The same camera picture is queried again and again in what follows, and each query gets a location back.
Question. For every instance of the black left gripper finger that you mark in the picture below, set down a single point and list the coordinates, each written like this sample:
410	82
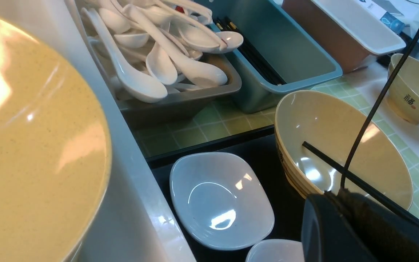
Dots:
349	227

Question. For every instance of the white square dish front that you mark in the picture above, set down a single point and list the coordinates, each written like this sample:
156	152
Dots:
276	250

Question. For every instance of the white square dish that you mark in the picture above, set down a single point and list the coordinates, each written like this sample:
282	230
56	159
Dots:
276	250
220	201

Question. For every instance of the black chopsticks pair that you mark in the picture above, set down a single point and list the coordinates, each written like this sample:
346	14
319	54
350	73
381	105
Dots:
381	198

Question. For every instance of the tan noodle bowl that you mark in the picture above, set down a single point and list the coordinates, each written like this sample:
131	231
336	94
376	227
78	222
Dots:
332	125

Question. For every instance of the small tan printed bowl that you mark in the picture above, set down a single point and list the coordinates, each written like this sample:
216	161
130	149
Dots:
403	94

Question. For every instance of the top stacked tan bowl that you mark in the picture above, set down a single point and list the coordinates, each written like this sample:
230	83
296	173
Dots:
55	151

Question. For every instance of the green checkered tablecloth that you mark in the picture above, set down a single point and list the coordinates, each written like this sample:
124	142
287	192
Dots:
222	118

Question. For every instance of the blue chopstick bin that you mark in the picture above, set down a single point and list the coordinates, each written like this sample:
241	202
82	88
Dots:
294	55

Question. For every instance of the pink container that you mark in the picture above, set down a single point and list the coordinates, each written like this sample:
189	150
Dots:
346	30

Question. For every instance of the grey spoon bin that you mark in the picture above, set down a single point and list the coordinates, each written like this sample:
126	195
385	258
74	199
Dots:
175	107

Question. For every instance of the bundle of black chopsticks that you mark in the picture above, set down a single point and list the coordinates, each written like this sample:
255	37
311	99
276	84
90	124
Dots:
251	54

